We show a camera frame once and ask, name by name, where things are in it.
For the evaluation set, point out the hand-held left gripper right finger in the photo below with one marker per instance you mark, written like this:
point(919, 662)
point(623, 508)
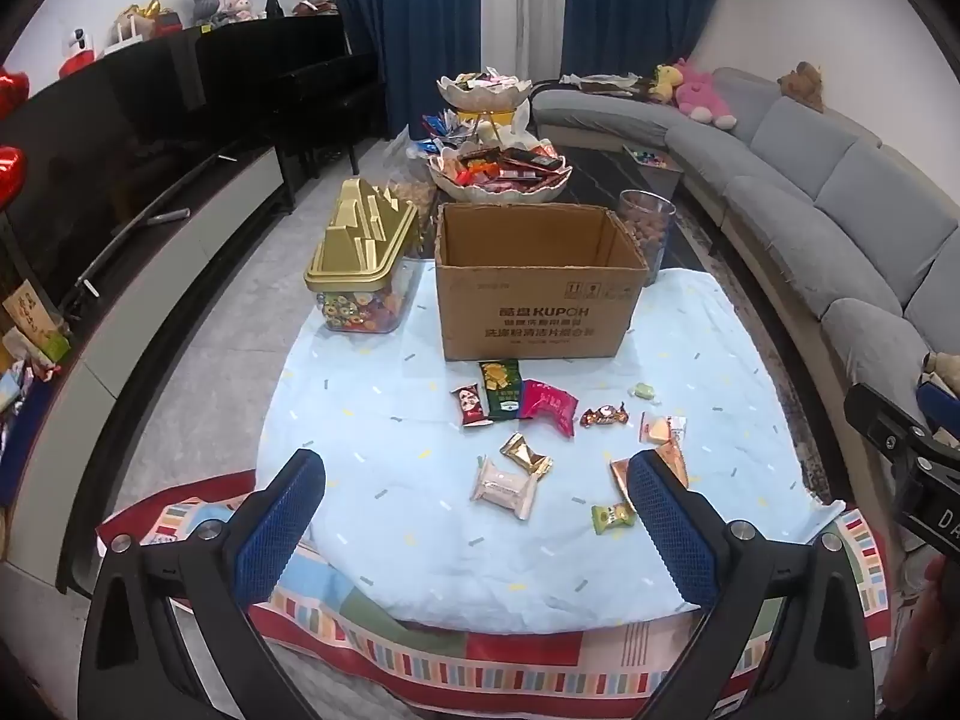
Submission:
point(671, 532)

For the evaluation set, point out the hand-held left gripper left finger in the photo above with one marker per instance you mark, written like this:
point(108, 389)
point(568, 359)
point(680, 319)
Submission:
point(279, 525)

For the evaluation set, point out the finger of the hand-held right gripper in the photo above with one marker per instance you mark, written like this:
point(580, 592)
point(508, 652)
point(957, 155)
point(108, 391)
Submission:
point(885, 420)
point(941, 405)

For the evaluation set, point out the orange gold snack packet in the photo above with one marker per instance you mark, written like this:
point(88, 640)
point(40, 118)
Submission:
point(621, 474)

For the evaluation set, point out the clear packet with orange cake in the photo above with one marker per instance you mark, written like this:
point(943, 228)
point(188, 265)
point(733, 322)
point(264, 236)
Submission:
point(663, 429)

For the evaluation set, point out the gold foil snack packet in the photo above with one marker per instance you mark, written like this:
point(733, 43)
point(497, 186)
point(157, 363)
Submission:
point(525, 454)

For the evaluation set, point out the pink snack packet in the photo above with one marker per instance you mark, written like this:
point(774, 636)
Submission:
point(550, 406)

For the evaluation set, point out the brown cardboard box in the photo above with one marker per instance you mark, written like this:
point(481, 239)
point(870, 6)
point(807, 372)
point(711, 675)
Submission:
point(532, 315)

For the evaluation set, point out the heap of assorted wrapped snacks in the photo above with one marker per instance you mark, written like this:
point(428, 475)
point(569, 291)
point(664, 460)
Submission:
point(502, 165)
point(480, 79)

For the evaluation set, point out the person's right hand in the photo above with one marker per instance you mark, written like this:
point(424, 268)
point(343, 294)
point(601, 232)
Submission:
point(930, 645)

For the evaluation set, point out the beige plush toy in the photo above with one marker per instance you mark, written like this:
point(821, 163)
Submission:
point(943, 369)

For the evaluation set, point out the green wrapped candy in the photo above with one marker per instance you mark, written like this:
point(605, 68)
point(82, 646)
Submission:
point(613, 517)

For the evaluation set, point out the brown foil wrapped candy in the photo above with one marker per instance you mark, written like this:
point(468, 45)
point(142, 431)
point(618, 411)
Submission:
point(604, 414)

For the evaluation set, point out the small pale green candy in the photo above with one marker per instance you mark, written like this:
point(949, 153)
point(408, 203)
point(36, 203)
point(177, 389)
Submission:
point(643, 391)

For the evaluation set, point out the white snack packet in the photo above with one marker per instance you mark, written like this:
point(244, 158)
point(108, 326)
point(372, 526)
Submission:
point(504, 490)

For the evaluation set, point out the colourful striped mat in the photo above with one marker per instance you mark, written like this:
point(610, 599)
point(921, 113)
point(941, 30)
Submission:
point(525, 660)

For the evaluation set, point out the green snack packet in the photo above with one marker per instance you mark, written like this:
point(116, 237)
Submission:
point(501, 388)

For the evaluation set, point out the grey sectional sofa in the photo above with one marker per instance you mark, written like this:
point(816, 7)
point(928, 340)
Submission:
point(825, 202)

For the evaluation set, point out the small red snack packet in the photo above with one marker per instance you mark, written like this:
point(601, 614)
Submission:
point(471, 405)

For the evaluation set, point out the clear candy container gold lid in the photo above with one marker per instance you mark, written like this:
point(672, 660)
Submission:
point(360, 240)

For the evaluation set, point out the clear jar of brown nuts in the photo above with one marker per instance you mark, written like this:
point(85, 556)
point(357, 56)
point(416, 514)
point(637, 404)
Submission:
point(649, 236)

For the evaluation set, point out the clutter of colourful boxes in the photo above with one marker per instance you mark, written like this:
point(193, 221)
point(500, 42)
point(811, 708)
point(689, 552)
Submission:
point(30, 345)

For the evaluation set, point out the grey remote control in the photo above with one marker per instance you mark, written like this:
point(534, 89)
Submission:
point(166, 216)

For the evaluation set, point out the grey bin of toys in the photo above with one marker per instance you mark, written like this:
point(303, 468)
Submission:
point(656, 176)

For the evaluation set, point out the brown teddy bear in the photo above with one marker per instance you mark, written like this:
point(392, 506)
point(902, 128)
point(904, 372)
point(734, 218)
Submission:
point(802, 86)

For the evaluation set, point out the clear bag of peanuts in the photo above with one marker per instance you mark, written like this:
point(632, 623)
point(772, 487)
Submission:
point(405, 195)

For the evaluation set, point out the pink plush toy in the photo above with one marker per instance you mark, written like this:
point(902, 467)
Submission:
point(701, 94)

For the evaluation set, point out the two-tier white bowl stand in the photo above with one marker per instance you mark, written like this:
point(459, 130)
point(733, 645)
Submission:
point(487, 191)

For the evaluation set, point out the yellow plush toy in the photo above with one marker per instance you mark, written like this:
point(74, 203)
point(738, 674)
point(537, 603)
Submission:
point(664, 82)

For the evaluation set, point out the black curved television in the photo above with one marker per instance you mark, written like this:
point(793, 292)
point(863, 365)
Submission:
point(75, 165)

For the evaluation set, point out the red heart balloon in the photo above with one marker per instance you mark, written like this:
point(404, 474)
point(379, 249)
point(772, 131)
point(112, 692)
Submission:
point(9, 176)
point(11, 90)

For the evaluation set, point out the crumpled cloth pile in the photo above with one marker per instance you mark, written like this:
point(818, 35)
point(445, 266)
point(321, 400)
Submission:
point(600, 82)

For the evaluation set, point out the black piano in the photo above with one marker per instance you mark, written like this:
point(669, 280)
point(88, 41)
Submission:
point(247, 67)

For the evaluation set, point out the blue curtain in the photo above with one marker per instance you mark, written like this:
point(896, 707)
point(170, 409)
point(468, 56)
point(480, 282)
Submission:
point(405, 15)
point(645, 0)

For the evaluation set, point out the white and red figurine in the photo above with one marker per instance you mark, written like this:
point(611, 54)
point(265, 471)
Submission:
point(77, 52)

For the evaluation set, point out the pink doll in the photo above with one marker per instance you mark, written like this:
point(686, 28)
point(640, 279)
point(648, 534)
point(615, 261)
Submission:
point(240, 9)

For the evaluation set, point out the black metronome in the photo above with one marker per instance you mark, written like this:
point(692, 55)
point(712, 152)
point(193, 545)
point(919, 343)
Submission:
point(273, 7)

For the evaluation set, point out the white bag with gold bow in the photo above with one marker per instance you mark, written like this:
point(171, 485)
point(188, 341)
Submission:
point(146, 22)

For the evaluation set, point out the grey bunny plush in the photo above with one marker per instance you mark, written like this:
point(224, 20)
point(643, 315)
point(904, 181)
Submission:
point(204, 6)

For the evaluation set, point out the white sheer curtain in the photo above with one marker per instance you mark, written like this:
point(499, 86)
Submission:
point(525, 0)

